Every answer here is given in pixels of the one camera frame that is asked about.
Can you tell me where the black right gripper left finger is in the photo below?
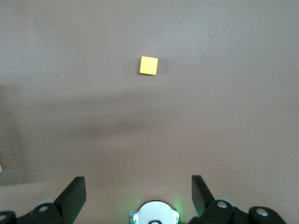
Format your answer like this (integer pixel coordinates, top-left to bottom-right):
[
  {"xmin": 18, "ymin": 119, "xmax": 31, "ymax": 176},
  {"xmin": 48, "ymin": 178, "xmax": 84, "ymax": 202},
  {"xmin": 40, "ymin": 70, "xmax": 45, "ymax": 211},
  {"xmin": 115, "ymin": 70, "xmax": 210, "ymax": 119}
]
[{"xmin": 0, "ymin": 176, "xmax": 87, "ymax": 224}]

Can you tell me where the yellow wooden cube block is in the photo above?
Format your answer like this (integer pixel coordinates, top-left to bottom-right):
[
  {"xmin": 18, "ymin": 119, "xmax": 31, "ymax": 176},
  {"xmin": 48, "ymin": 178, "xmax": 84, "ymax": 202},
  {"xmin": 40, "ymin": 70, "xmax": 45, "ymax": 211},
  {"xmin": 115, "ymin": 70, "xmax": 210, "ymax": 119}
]
[{"xmin": 139, "ymin": 56, "xmax": 159, "ymax": 76}]

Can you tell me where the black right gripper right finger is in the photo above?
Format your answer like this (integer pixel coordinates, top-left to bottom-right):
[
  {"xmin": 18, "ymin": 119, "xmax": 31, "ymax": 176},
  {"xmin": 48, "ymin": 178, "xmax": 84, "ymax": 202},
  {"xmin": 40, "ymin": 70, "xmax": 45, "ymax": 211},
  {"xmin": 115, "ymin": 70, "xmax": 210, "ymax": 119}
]
[{"xmin": 188, "ymin": 174, "xmax": 288, "ymax": 224}]

